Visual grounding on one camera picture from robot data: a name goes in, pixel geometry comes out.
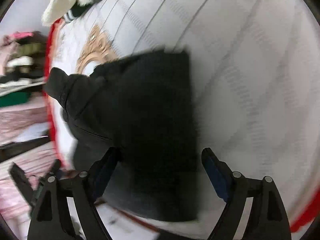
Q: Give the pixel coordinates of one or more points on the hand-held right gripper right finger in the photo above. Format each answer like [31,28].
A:
[217,177]

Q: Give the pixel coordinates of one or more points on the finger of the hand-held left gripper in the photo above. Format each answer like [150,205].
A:
[21,182]
[54,167]

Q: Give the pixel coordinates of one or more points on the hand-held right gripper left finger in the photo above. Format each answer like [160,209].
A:
[105,171]

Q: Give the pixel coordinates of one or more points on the black leather jacket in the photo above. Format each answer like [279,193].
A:
[150,105]

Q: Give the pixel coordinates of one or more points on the pink folded fabric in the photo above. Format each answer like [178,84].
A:
[10,205]

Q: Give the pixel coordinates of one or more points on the pale pink long coat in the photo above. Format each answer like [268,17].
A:
[22,122]

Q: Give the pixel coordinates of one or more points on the green garment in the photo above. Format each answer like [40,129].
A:
[13,99]

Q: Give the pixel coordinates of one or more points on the black garment with white stripes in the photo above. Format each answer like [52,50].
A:
[22,83]

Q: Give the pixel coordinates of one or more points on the white diamond pattern blanket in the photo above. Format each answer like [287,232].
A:
[237,80]

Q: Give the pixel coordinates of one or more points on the white puffer jacket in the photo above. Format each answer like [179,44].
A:
[20,61]

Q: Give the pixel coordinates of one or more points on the olive puffer jacket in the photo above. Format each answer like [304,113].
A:
[31,49]

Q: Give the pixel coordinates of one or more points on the bright pink garment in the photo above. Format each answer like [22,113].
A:
[22,34]

